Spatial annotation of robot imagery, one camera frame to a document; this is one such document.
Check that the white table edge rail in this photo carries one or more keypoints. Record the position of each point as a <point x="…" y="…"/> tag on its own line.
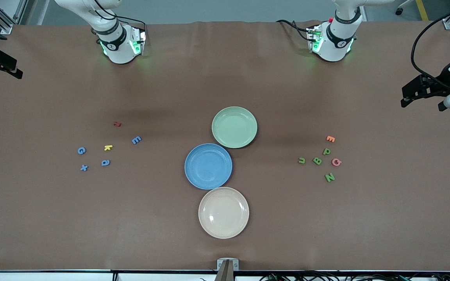
<point x="33" y="277"/>

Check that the green letter u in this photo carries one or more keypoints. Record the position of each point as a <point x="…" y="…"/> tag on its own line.
<point x="299" y="162"/>

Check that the black chair caster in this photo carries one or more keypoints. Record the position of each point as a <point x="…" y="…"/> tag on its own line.
<point x="399" y="11"/>

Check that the green letter p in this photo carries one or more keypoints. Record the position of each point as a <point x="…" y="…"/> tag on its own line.
<point x="327" y="151"/>

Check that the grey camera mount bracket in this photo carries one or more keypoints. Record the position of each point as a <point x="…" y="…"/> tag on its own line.
<point x="227" y="269"/>

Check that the brown table mat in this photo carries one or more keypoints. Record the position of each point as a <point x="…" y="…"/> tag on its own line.
<point x="53" y="214"/>

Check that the blue letter x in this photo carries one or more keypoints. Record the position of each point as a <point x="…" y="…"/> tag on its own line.
<point x="84" y="168"/>

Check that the blue round plate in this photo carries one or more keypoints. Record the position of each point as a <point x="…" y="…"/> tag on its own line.
<point x="205" y="171"/>

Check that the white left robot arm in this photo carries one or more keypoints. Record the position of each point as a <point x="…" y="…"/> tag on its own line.
<point x="336" y="43"/>

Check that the blue letter E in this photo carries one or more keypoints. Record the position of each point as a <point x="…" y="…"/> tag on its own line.
<point x="136" y="140"/>

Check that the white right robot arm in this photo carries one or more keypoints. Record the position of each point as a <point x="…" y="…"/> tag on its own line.
<point x="117" y="47"/>

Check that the blue letter a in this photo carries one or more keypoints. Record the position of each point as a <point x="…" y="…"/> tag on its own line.
<point x="103" y="164"/>

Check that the green letter N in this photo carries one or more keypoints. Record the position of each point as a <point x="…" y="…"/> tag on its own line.
<point x="329" y="177"/>

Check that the beige round plate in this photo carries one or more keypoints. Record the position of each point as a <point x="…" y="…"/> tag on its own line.
<point x="223" y="212"/>

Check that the green round plate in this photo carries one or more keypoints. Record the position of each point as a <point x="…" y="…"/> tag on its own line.
<point x="234" y="132"/>

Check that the green letter B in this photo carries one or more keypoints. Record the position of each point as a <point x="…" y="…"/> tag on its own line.
<point x="317" y="160"/>

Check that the pink letter Q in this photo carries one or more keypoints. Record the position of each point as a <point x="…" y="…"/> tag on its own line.
<point x="333" y="162"/>

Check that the orange letter E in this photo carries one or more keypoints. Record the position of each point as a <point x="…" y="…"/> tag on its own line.
<point x="330" y="138"/>

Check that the yellow letter k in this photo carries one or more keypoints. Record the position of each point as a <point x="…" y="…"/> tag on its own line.
<point x="108" y="147"/>

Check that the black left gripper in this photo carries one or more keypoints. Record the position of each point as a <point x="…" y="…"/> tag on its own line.
<point x="440" y="83"/>

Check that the blue letter G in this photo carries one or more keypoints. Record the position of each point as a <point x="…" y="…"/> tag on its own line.
<point x="79" y="150"/>

